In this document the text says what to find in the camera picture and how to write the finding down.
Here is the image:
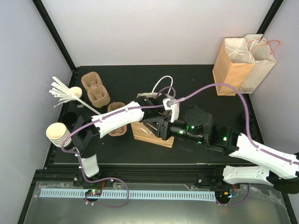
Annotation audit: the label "small brown paper bag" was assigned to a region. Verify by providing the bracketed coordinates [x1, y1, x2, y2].
[131, 76, 176, 148]

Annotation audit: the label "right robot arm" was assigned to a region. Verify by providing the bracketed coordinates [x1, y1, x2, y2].
[141, 106, 299, 194]

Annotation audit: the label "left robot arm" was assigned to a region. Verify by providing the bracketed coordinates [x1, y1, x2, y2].
[71, 93, 174, 186]

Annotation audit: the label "stack of pulp cup carriers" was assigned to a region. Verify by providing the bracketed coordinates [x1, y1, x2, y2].
[81, 71, 110, 108]

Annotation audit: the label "cup holding straws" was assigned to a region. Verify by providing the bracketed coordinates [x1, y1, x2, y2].
[70, 86, 82, 98]

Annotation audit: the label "black cup lids stack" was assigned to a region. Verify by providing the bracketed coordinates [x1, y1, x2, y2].
[239, 112, 256, 124]

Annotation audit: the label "stack of paper cups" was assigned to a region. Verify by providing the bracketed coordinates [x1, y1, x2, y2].
[46, 122, 71, 147]

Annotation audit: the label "large brown paper bag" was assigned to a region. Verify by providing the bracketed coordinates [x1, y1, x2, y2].
[212, 37, 255, 90]

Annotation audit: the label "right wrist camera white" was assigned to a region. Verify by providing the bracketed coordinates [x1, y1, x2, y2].
[163, 98, 179, 123]

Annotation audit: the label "white paper bag orange handle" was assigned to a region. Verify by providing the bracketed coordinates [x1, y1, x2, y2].
[239, 34, 280, 94]

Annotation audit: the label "light blue cable duct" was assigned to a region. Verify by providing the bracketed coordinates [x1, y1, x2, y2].
[39, 189, 216, 202]

